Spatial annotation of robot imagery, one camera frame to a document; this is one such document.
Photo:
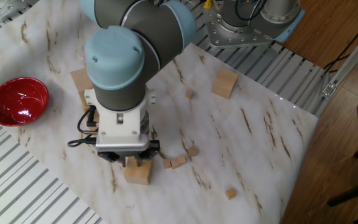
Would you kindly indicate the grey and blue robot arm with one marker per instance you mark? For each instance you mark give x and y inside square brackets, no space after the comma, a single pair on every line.
[135,56]

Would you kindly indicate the red bowl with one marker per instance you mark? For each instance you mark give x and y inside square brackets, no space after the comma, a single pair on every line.
[17,102]

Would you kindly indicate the small wooden cube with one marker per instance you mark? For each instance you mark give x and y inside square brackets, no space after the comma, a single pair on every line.
[189,94]
[181,160]
[175,164]
[192,152]
[167,164]
[231,193]

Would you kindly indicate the marble pattern board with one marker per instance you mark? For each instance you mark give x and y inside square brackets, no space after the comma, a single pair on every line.
[213,140]

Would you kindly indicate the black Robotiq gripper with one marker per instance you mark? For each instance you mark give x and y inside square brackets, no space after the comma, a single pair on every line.
[126,154]

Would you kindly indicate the aluminium frame profile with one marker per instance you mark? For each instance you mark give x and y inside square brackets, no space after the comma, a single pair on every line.
[350,67]

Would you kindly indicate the large wooden cube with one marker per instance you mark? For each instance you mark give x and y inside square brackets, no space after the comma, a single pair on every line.
[84,101]
[81,81]
[138,174]
[90,116]
[224,83]

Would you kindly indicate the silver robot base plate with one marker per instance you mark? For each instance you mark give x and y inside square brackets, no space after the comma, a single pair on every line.
[235,37]

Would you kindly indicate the silver wrist camera bar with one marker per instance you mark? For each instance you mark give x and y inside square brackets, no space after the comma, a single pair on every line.
[121,145]

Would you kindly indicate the black stand leg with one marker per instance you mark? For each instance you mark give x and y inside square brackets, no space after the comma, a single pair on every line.
[353,191]

